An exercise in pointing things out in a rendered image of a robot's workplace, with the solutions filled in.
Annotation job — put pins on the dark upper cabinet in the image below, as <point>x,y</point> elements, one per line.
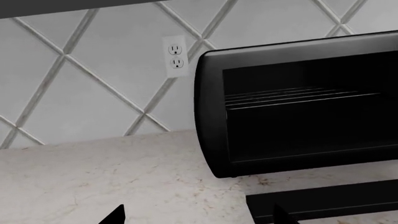
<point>77,5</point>

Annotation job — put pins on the black toaster oven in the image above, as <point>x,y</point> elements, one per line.
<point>267,121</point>

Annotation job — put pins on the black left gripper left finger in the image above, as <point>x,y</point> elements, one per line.
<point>115,216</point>

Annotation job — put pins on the white wall power outlet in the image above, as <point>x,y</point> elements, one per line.
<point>175,56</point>

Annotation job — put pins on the black toaster oven door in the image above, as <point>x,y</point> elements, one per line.
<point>326,200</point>

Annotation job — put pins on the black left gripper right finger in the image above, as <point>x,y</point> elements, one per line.
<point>282,215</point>

